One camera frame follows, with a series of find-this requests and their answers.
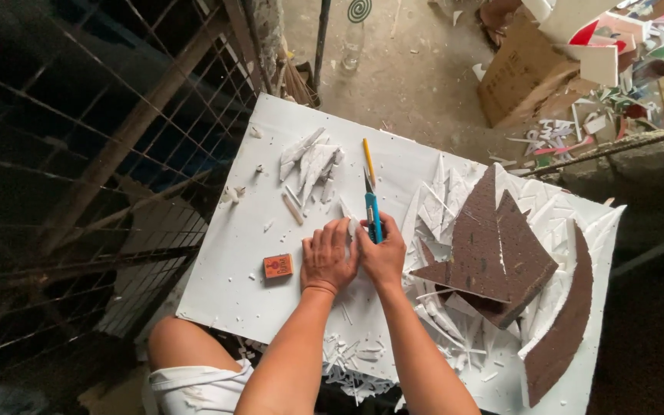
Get pile of white foam shards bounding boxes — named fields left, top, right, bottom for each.
left=278, top=127, right=346, bottom=209

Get large white foam board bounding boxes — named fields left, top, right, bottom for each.
left=175, top=93, right=627, bottom=415

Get tall brown triangular foam piece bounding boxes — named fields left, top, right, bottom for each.
left=409, top=163, right=512, bottom=304

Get person's left hand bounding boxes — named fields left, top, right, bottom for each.
left=300, top=217, right=362, bottom=297

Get green mosquito coil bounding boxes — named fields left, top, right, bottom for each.
left=347, top=0, right=374, bottom=24

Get white foam stick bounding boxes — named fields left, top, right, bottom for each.
left=281, top=191, right=305, bottom=226

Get wide brown triangular foam piece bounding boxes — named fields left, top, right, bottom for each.
left=436, top=189, right=560, bottom=331

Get clear glass bottle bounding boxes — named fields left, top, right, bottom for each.
left=340, top=20, right=366, bottom=73

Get brown cardboard box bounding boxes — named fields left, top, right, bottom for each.
left=476, top=14, right=582, bottom=129

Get person's right hand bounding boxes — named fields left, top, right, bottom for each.
left=355, top=211, right=408, bottom=290

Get blue utility knife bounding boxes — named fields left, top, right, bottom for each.
left=362, top=167, right=385, bottom=245

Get heap of coloured foam scraps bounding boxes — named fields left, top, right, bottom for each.
left=485, top=0, right=664, bottom=174

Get dark metal pole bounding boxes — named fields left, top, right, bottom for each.
left=312, top=0, right=333, bottom=94

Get person's leg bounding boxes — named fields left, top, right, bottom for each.
left=147, top=315, right=244, bottom=374

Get wire mesh fence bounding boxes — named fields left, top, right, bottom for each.
left=0, top=0, right=266, bottom=370

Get small white foam piece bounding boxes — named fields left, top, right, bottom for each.
left=339, top=198, right=363, bottom=238

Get straw broom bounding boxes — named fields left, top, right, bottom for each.
left=276, top=45, right=322, bottom=109

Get yellow pencil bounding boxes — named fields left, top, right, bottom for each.
left=362, top=138, right=377, bottom=189

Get person's white shorts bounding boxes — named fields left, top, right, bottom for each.
left=148, top=358, right=256, bottom=415

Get heap of white foam offcuts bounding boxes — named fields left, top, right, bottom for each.
left=399, top=154, right=626, bottom=375

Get orange matchbox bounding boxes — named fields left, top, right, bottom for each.
left=262, top=253, right=295, bottom=281

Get brown curved foam piece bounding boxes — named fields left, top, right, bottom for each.
left=519, top=221, right=594, bottom=409

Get rusty steel rebar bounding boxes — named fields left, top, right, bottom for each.
left=518, top=123, right=664, bottom=178

